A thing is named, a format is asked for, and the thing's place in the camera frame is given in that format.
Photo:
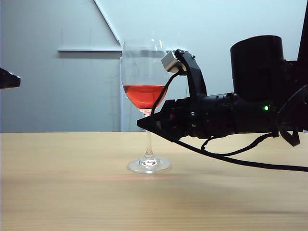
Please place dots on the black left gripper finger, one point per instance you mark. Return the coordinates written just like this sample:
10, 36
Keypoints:
8, 79

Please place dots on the white diagonal wall strip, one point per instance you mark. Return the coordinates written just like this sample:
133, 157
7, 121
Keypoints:
107, 20

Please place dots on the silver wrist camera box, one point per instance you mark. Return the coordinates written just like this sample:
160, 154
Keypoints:
172, 61

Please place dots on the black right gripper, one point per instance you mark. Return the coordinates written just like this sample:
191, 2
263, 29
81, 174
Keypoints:
211, 118

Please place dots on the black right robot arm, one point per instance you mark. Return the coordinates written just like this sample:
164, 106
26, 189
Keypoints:
255, 72

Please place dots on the wine glass with red liquid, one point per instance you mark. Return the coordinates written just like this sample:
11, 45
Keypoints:
144, 96

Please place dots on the white horizontal wall rail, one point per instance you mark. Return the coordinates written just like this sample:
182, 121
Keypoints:
89, 50

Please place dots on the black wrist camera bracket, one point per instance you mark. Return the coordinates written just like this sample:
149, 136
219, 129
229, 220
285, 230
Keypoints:
196, 77

